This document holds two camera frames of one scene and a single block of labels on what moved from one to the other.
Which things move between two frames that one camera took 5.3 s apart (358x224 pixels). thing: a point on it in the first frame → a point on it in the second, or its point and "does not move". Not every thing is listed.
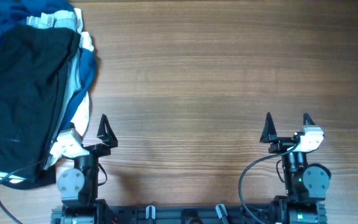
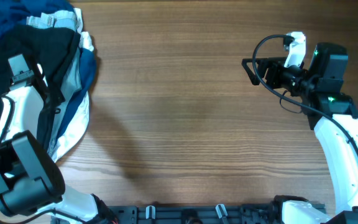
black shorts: (22, 71) does not move
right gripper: (269, 135) → (275, 68)
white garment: (81, 120) does not move
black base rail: (301, 213) does not move
